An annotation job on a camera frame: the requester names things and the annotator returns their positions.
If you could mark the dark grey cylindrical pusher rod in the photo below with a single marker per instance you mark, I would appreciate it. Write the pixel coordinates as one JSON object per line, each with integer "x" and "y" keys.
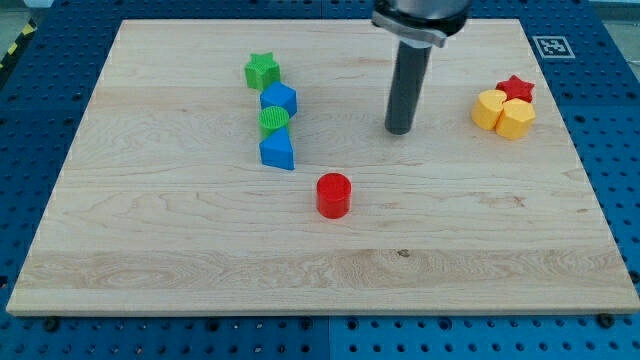
{"x": 407, "y": 82}

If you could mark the red cylinder block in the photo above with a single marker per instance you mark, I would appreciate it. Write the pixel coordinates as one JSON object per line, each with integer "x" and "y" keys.
{"x": 333, "y": 195}

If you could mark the blue triangle block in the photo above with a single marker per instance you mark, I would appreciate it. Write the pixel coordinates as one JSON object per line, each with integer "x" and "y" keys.
{"x": 277, "y": 151}

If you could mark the yellow heart block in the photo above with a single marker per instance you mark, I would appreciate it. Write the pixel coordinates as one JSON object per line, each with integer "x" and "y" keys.
{"x": 488, "y": 108}

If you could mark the red star block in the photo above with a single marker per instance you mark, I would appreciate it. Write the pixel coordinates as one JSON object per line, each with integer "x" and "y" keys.
{"x": 516, "y": 88}

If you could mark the yellow hexagon block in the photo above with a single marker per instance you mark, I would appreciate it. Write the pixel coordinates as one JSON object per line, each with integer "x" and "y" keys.
{"x": 516, "y": 119}

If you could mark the blue cube block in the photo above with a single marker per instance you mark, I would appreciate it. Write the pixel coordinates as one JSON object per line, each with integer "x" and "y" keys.
{"x": 280, "y": 95}

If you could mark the green cylinder block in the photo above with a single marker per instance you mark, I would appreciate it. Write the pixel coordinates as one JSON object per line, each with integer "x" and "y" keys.
{"x": 271, "y": 119}

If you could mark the green star block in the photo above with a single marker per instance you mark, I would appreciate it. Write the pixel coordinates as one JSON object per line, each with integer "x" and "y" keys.
{"x": 261, "y": 71}

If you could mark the white fiducial marker tag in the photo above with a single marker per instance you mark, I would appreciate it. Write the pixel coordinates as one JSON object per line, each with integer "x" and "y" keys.
{"x": 553, "y": 47}

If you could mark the light wooden board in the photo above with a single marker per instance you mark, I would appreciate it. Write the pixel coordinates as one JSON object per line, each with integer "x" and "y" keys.
{"x": 164, "y": 208}

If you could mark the yellow black hazard tape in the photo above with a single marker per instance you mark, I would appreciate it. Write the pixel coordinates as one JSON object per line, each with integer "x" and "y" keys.
{"x": 17, "y": 48}

